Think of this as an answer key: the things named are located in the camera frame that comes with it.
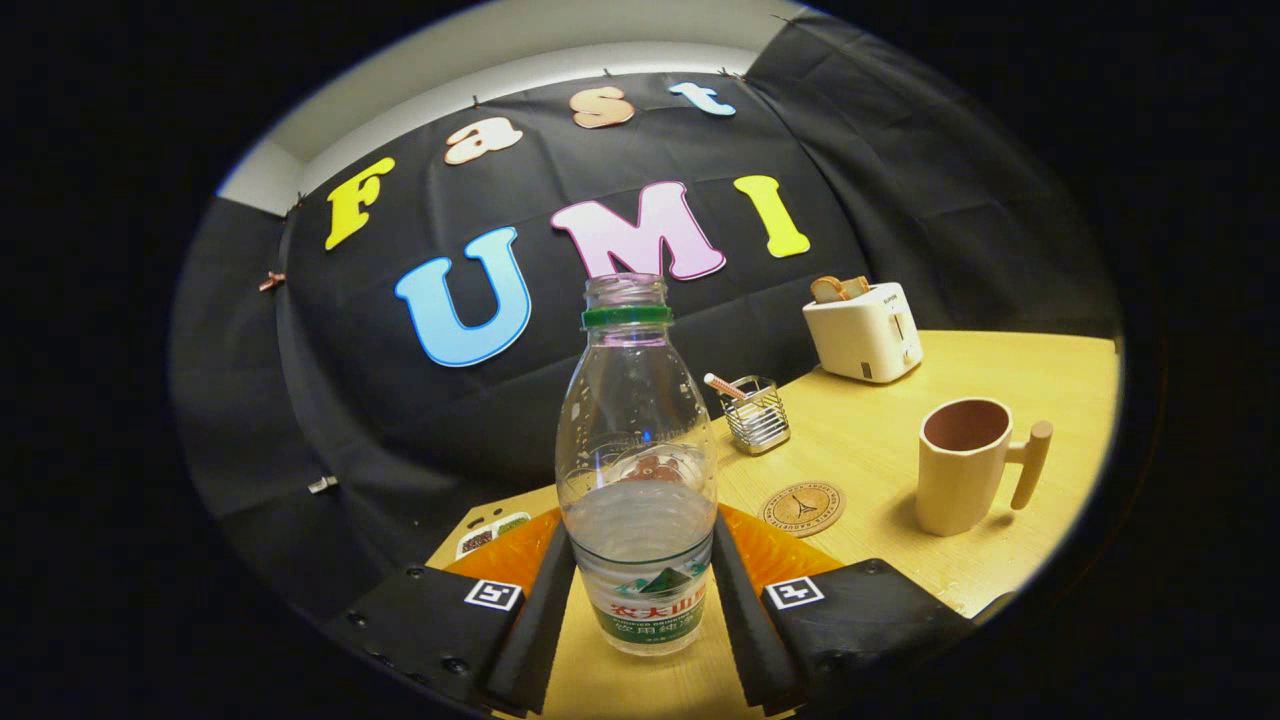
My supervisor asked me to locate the cream cup with wooden handle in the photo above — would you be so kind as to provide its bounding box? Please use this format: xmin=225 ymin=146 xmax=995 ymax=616
xmin=915 ymin=397 xmax=1054 ymax=538

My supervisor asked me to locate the metal wire basket holder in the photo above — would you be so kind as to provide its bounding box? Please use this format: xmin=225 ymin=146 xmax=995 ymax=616
xmin=722 ymin=375 xmax=791 ymax=456

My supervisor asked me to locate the round cork coaster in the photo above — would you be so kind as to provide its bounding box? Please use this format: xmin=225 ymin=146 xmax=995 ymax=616
xmin=760 ymin=481 xmax=847 ymax=539

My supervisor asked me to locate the white compartment tray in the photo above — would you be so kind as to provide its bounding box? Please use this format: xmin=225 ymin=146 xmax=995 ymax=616
xmin=456 ymin=512 xmax=531 ymax=559

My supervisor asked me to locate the clear plastic juice bottle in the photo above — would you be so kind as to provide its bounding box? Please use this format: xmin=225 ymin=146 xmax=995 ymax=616
xmin=555 ymin=273 xmax=719 ymax=658

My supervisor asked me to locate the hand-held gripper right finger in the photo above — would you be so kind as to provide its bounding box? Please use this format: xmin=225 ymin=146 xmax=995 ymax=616
xmin=712 ymin=505 xmax=979 ymax=717

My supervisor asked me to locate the white toaster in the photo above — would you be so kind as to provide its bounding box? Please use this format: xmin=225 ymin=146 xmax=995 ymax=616
xmin=802 ymin=282 xmax=924 ymax=384

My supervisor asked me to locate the black backdrop cloth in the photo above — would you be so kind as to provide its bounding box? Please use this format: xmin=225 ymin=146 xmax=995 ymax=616
xmin=170 ymin=10 xmax=1119 ymax=641

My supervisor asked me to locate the wooden table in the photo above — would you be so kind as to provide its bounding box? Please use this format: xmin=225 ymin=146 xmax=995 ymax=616
xmin=425 ymin=330 xmax=1119 ymax=720

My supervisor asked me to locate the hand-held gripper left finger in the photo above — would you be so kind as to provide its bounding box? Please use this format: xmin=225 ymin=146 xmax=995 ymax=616
xmin=325 ymin=508 xmax=579 ymax=717

